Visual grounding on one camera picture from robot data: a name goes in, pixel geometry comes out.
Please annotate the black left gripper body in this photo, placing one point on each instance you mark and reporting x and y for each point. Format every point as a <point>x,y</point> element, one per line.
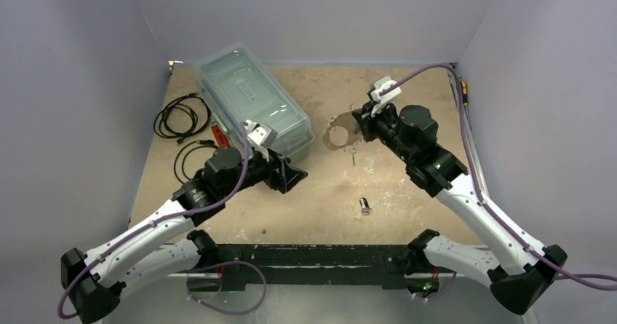
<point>273,178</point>

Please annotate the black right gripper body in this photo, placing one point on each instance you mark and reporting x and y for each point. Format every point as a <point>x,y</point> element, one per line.
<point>365,123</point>

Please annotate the metal key organizer plate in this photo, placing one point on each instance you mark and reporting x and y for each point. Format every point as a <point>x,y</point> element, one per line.
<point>341,132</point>

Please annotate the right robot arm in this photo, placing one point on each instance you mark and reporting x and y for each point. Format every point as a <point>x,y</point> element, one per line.
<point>516,267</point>

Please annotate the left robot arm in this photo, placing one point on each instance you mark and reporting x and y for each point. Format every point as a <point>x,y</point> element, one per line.
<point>169,240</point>

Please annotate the small silver cylinder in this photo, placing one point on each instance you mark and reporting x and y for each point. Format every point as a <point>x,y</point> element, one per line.
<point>365,206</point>

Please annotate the yellow black screwdriver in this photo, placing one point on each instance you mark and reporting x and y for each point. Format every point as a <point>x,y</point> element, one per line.
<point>464,97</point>

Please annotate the clear plastic storage box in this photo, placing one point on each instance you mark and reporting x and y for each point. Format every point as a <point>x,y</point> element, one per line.
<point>237,87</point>

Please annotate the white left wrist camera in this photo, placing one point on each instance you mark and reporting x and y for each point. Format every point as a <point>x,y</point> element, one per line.
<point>260,137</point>

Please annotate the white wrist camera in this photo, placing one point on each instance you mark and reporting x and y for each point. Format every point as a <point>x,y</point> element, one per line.
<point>260,137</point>
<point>382,94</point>

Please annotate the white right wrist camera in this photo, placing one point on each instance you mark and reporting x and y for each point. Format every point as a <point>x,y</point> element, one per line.
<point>382,94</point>

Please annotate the red handled adjustable wrench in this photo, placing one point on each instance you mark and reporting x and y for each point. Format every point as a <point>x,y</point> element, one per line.
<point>219,136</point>

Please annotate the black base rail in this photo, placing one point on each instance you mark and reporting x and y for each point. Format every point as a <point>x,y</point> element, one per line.
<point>385,266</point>

